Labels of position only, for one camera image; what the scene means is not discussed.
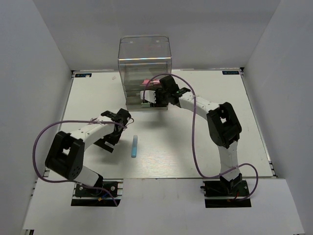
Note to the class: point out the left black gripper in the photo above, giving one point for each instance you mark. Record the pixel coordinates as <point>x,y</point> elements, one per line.
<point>101,143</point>

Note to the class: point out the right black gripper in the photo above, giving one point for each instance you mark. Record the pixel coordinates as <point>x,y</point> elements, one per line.
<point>158,104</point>

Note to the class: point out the pink capped marker tube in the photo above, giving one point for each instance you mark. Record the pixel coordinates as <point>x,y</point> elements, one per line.
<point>153,82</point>

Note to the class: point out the blue highlighter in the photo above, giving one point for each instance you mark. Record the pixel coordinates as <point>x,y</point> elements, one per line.
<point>134,146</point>

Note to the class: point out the green highlighter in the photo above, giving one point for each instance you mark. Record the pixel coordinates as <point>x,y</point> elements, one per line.
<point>145,105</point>

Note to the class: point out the clear acrylic drawer organizer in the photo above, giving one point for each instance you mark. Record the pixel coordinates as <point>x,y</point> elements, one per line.
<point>142,57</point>

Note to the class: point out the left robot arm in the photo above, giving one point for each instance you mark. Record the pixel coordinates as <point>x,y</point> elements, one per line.
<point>66,154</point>

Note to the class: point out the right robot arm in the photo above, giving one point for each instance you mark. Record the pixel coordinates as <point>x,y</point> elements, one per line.
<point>223,124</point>

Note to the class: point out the right blue table label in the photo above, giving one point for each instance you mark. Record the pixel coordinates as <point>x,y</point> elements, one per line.
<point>229,72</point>

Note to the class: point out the blue table label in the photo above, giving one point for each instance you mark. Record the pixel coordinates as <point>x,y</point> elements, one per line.
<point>229,72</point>
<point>83,75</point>

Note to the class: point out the left blue table label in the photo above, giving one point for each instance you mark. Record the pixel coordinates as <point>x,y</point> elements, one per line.
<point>83,75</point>

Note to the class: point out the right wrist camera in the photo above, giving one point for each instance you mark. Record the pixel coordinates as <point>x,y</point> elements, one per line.
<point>148,95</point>

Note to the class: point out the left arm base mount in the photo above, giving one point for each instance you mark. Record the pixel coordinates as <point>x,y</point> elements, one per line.
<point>86,197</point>

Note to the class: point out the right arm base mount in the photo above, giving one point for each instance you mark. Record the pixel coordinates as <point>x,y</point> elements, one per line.
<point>216,195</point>

